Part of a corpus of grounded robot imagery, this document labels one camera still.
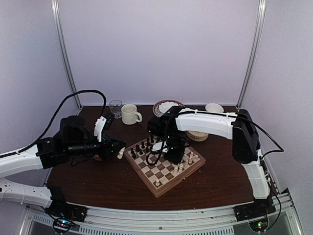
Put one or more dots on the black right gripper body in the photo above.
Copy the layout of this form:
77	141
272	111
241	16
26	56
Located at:
178	144

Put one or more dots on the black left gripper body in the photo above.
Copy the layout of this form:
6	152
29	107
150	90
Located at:
104	152

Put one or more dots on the white chess knight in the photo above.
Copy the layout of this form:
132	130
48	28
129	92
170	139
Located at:
190	158
121	153

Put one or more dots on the white chess piece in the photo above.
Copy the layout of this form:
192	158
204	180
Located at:
186	164

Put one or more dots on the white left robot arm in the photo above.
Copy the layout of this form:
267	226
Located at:
72	141

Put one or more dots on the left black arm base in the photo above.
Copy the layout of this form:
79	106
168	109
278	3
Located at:
70	212

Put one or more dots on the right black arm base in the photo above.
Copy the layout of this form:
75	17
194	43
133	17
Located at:
253	210

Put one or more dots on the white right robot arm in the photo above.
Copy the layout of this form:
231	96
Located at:
237	127

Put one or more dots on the wooden chess board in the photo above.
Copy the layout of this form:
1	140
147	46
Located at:
162	170

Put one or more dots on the pink cat-ear bowl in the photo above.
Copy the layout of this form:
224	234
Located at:
97	158

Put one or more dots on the yellow cat-ear bowl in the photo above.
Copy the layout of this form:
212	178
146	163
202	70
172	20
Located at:
197	136

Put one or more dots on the cream ribbed mug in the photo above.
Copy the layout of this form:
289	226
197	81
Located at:
130	115

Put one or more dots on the clear drinking glass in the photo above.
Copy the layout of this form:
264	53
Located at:
115	107

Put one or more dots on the white scalloped bowl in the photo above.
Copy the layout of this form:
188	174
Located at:
163	107

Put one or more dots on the patterned brown rim plate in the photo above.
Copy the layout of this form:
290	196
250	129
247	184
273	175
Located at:
157	113

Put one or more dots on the white floral small bowl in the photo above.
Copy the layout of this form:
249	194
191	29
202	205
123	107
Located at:
213	107

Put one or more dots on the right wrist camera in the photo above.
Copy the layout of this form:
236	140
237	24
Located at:
160	147

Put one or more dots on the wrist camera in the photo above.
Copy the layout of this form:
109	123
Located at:
102	123
160	147

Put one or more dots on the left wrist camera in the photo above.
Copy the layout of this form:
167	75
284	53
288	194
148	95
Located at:
102	123

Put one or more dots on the front aluminium rail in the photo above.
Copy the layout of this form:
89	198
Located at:
211	221

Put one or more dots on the left aluminium frame post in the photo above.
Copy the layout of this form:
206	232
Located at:
61	39

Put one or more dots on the aluminium frame post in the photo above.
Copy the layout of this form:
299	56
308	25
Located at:
259	25
61	39

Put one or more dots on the right aluminium frame post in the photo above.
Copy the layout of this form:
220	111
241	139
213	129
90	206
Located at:
259	25

